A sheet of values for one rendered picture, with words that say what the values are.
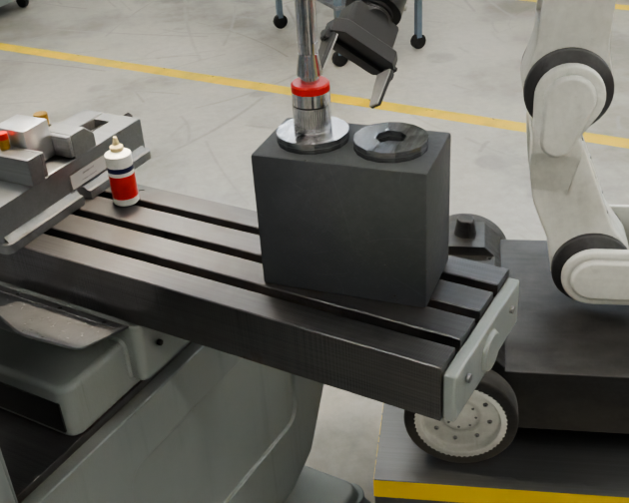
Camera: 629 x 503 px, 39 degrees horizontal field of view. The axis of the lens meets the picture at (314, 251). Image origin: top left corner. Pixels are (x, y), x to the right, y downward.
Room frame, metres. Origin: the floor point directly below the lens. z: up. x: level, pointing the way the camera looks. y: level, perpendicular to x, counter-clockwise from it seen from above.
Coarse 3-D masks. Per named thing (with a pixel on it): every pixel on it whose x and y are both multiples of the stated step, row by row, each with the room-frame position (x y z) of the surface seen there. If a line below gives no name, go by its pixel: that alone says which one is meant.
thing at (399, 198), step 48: (288, 144) 0.99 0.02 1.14; (336, 144) 0.99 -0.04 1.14; (384, 144) 0.97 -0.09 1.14; (432, 144) 0.98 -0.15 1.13; (288, 192) 0.97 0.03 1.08; (336, 192) 0.95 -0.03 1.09; (384, 192) 0.93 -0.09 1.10; (432, 192) 0.93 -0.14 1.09; (288, 240) 0.98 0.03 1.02; (336, 240) 0.95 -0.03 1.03; (384, 240) 0.93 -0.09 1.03; (432, 240) 0.93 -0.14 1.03; (336, 288) 0.95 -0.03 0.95; (384, 288) 0.93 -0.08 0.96; (432, 288) 0.94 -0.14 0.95
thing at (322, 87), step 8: (296, 80) 1.03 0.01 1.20; (320, 80) 1.03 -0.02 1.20; (328, 80) 1.03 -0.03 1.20; (296, 88) 1.01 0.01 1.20; (304, 88) 1.00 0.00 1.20; (312, 88) 1.00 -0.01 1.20; (320, 88) 1.00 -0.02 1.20; (328, 88) 1.01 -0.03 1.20; (304, 96) 1.00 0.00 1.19; (312, 96) 1.00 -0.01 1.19
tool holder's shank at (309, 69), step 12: (300, 0) 1.01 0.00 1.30; (312, 0) 1.01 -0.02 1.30; (300, 12) 1.01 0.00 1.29; (312, 12) 1.01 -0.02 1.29; (300, 24) 1.01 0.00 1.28; (312, 24) 1.01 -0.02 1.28; (300, 36) 1.01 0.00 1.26; (312, 36) 1.01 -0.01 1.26; (300, 48) 1.02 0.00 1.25; (312, 48) 1.01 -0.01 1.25; (300, 60) 1.02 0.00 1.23; (312, 60) 1.01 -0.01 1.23; (300, 72) 1.01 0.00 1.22; (312, 72) 1.01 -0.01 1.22; (312, 84) 1.01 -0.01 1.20
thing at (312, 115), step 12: (300, 96) 1.00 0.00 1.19; (324, 96) 1.01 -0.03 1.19; (300, 108) 1.00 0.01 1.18; (312, 108) 1.00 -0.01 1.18; (324, 108) 1.01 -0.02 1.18; (300, 120) 1.01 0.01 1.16; (312, 120) 1.00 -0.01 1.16; (324, 120) 1.01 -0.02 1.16; (300, 132) 1.01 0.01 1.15; (312, 132) 1.00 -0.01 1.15; (324, 132) 1.01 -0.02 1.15
